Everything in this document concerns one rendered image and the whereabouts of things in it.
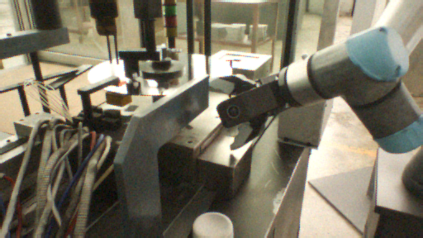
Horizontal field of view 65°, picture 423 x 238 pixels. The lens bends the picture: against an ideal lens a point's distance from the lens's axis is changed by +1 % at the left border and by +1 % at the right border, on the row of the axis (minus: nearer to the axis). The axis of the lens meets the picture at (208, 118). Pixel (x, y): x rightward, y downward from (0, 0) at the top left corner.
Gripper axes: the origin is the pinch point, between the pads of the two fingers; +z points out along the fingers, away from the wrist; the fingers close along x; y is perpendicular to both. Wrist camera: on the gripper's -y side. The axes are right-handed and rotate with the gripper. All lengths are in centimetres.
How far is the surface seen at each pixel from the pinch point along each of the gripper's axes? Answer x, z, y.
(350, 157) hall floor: -60, 65, 158
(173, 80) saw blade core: 10.5, 5.0, -2.6
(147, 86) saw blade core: 10.9, 5.8, -8.8
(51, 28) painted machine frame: 30.9, 19.6, -17.2
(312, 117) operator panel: -9.0, -5.2, 25.2
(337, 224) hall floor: -73, 47, 91
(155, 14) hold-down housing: 22.8, -1.1, -5.4
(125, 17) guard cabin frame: 49, 59, 27
